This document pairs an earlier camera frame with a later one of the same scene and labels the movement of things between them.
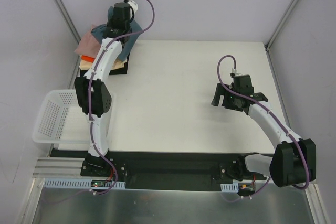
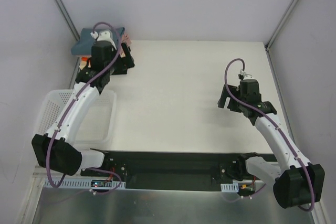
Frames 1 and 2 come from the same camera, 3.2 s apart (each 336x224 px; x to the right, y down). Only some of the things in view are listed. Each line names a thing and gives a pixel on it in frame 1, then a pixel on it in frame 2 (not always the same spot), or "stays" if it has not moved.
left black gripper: (113, 33) -> (123, 61)
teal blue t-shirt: (99, 29) -> (83, 46)
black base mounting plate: (199, 171) stays
